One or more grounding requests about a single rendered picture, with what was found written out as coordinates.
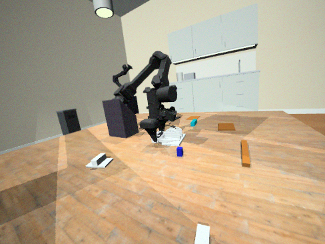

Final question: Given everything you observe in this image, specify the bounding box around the small cyan block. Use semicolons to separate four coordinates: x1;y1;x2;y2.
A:
190;119;197;126

